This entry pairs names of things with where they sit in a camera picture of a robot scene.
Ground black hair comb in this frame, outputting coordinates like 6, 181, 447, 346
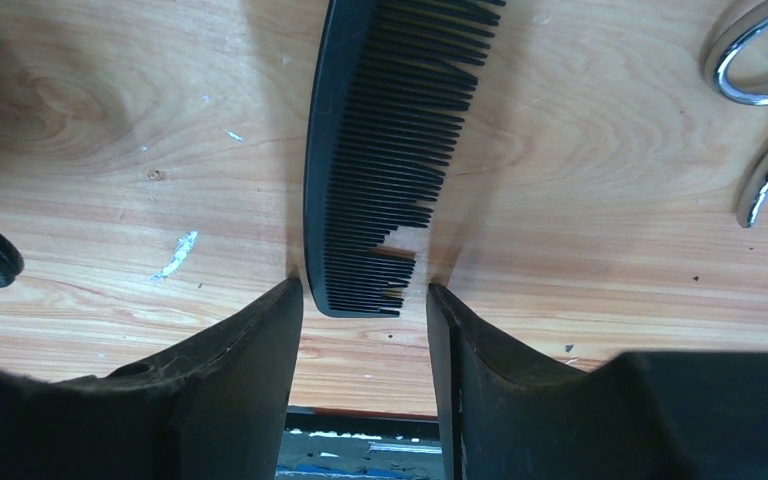
303, 1, 501, 318

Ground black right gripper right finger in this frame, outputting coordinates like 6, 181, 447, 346
426, 284, 768, 479

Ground silver hair scissors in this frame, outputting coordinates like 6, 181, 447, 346
702, 1, 768, 229

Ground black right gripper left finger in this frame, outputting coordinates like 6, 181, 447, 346
0, 278, 303, 479

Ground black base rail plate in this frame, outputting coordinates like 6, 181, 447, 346
275, 406, 445, 480

